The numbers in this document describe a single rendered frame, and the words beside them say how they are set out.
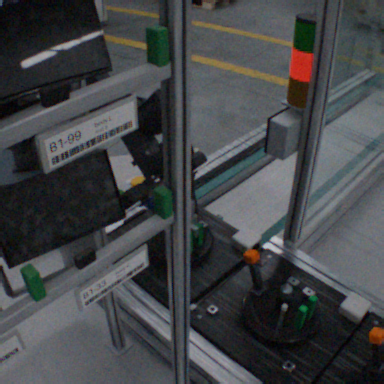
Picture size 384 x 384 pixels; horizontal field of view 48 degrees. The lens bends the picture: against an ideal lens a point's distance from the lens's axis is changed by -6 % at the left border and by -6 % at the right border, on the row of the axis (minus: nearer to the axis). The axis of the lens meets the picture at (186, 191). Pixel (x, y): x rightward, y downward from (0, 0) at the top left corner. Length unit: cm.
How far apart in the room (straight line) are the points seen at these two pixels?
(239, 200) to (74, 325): 49
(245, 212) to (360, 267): 30
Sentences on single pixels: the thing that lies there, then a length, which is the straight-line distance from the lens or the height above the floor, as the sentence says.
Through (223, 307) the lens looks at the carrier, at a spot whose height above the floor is 97.
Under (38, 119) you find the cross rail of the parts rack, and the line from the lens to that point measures 31.
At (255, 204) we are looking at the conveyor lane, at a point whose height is 92.
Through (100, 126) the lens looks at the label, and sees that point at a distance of 34.
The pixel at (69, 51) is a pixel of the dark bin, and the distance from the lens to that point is 37.
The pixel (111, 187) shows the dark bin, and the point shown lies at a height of 134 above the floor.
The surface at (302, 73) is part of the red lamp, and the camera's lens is 76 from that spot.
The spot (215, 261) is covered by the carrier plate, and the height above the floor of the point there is 97.
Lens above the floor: 161
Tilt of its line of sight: 38 degrees down
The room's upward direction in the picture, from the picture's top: straight up
